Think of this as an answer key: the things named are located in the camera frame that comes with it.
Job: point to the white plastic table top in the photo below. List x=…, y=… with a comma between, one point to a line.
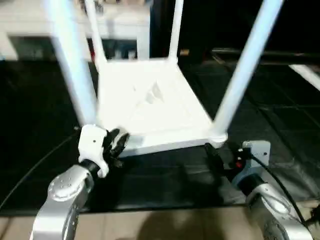
x=150, y=100

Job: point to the white plastic table leg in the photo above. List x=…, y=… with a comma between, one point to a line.
x=175, y=30
x=245, y=65
x=75, y=75
x=97, y=45

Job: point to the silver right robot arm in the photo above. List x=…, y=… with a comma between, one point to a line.
x=270, y=205

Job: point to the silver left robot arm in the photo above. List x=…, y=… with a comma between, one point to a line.
x=65, y=200

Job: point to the black work mat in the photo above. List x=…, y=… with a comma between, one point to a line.
x=40, y=100

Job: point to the red bottle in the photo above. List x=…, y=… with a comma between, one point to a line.
x=91, y=49

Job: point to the small tan label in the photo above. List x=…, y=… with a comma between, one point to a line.
x=184, y=52

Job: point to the white glass-door cabinet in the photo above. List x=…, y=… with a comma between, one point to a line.
x=125, y=22

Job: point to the small silver ornament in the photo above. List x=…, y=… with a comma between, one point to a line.
x=100, y=6

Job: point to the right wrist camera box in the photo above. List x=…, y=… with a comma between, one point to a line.
x=257, y=151

